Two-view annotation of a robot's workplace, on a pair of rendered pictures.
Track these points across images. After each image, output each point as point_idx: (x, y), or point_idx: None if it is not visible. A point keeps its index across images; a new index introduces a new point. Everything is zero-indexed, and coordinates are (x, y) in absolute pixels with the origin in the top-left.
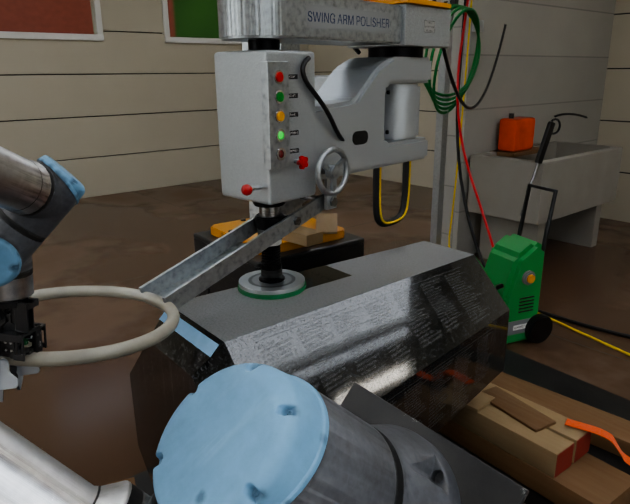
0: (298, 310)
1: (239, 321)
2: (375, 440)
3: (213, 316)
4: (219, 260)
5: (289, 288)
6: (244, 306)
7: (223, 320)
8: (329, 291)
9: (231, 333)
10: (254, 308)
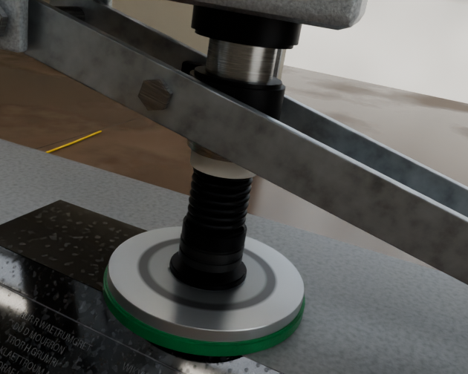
0: (301, 238)
1: (423, 294)
2: None
3: (453, 338)
4: None
5: (249, 237)
6: (356, 306)
7: (448, 316)
8: (179, 217)
9: None
10: (349, 289)
